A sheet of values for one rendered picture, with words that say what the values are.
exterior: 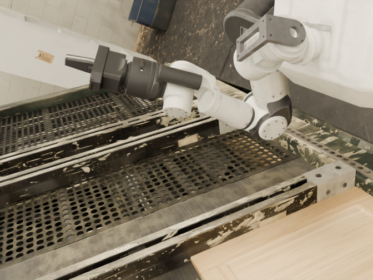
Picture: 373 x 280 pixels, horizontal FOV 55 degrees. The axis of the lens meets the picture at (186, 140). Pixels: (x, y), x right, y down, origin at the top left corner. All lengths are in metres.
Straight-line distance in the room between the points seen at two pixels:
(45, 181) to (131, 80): 0.59
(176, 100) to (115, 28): 5.04
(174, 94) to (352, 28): 0.40
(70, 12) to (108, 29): 0.58
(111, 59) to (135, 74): 0.07
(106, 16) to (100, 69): 4.99
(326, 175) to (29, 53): 3.73
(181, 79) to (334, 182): 0.48
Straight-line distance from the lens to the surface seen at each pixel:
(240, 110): 0.91
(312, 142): 1.19
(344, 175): 1.02
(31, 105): 2.12
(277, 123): 0.93
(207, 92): 0.89
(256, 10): 0.78
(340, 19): 0.59
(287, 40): 0.52
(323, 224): 0.93
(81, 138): 1.42
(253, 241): 0.88
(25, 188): 1.27
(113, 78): 0.79
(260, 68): 0.58
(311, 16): 0.63
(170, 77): 0.78
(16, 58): 4.34
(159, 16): 4.86
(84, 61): 0.82
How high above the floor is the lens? 1.76
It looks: 29 degrees down
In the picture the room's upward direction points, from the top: 77 degrees counter-clockwise
